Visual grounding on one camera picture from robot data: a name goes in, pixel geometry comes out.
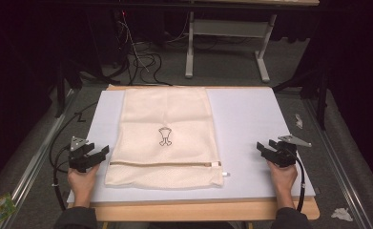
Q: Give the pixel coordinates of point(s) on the black metal stand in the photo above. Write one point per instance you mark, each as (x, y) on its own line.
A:
(60, 89)
(321, 95)

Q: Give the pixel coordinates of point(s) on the cream mesh laundry bag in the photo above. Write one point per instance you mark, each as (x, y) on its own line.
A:
(165, 108)

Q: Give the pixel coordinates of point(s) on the metal floor rail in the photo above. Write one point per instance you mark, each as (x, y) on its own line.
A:
(333, 152)
(34, 162)

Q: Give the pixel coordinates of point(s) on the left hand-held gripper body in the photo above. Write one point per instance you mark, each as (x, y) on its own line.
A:
(79, 160)

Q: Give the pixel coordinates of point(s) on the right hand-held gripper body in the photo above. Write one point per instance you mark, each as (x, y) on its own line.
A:
(284, 156)

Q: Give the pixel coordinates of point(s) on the white metal desk frame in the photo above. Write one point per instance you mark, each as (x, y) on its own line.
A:
(228, 28)

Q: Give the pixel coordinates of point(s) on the person's right hand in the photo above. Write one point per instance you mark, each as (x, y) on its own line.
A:
(282, 181)

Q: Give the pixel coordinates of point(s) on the white foam board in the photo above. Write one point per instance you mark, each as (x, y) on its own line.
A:
(247, 120)

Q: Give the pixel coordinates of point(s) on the crumpled white tissue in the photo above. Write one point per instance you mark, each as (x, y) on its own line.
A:
(342, 214)

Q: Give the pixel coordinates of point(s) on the small white paper scrap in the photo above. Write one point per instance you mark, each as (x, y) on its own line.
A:
(299, 121)

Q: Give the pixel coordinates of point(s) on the person's left hand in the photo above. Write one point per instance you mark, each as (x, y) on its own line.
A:
(82, 184)

